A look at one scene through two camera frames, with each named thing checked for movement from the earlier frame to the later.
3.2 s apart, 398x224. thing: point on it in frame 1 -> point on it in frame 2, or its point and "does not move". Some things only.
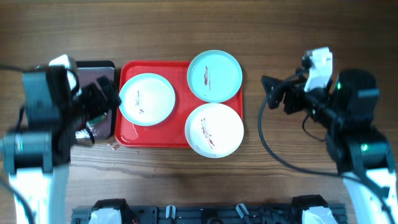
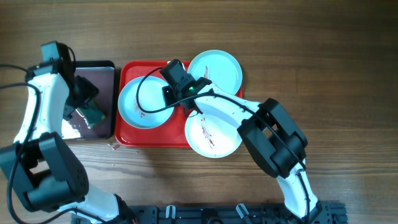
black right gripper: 291,87 -> 168,94
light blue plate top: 214,76 does not move
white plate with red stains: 214,130 does not move
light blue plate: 147,99 does not move
